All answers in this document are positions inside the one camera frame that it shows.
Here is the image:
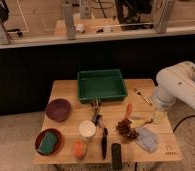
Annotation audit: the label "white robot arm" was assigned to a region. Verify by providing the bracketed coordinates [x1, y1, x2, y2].
[151, 61, 195, 124]

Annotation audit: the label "banana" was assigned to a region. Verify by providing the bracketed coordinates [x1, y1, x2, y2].
[130, 119, 152, 128]

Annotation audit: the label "light blue cloth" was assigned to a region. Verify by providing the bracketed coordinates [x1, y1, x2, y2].
[135, 127, 159, 153]

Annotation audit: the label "metal fork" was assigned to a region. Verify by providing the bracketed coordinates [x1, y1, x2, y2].
[134, 88, 152, 106]

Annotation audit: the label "wooden table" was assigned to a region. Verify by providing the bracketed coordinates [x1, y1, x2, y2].
[34, 79, 183, 164]

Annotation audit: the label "bunch of dark grapes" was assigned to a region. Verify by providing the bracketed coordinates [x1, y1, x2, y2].
[116, 119, 138, 140]

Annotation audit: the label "black rectangular block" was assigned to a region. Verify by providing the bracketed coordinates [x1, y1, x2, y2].
[111, 143, 122, 170]

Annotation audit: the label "green plastic bin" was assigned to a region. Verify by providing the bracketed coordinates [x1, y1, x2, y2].
[77, 69, 128, 103]

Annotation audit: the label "white cup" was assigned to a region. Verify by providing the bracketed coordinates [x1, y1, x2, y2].
[79, 120, 96, 142]

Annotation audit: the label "orange fruit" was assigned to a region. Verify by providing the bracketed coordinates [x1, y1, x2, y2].
[72, 140, 87, 159]

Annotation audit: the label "purple bowl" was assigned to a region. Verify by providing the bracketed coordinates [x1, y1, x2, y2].
[45, 98, 71, 122]

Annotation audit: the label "teal sponge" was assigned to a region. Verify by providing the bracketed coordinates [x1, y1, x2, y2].
[38, 132, 57, 155]

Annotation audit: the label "black handled knife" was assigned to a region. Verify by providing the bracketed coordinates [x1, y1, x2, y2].
[99, 120, 108, 159]

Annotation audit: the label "scissors with dark handles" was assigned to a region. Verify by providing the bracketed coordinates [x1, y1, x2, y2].
[90, 98, 102, 124]

